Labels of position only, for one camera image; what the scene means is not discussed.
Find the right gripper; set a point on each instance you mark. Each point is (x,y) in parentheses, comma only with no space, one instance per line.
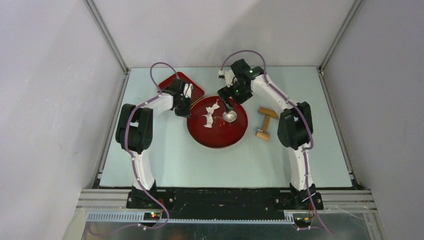
(224,93)

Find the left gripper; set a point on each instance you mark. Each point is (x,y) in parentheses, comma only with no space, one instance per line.
(186,113)

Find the small metal cup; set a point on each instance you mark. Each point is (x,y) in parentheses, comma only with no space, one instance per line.
(230,116)

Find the round red plate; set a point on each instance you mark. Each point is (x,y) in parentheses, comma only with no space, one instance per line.
(222,134)

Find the wooden dough roller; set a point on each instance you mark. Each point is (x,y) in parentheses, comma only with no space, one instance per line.
(262,133)

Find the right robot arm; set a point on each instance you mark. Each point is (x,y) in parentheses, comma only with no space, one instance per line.
(295,125)

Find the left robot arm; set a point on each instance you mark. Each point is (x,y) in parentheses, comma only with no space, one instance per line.
(135,128)

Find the white dough ball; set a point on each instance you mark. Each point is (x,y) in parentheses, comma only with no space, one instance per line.
(209,114)

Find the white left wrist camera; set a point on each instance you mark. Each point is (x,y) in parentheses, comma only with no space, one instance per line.
(187,92)

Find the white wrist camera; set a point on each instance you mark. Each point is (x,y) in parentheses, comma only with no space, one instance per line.
(187,92)
(228,76)

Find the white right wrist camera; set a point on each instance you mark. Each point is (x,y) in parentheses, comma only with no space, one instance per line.
(228,76)

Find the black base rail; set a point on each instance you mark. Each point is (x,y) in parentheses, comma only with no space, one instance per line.
(224,203)

